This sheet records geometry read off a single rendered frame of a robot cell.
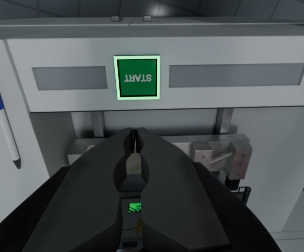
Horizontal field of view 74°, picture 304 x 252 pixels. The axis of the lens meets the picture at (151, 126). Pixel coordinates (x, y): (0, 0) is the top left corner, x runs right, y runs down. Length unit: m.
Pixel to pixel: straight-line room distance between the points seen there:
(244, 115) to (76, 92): 0.36
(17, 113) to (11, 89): 0.03
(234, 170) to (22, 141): 0.38
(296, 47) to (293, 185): 0.48
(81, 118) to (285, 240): 0.74
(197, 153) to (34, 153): 0.28
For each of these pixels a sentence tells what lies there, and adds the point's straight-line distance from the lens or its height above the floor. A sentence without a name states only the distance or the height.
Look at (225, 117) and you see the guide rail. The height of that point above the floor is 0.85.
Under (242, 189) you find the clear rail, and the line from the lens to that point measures 0.52.
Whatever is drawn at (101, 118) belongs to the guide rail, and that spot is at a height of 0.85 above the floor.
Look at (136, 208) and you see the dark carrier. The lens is 0.51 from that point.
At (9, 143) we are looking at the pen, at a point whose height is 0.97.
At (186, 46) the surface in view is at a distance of 0.27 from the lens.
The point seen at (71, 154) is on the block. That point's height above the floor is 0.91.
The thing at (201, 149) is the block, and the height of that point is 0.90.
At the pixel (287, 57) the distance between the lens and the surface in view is 0.32.
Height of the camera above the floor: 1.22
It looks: 60 degrees down
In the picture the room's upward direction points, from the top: 175 degrees clockwise
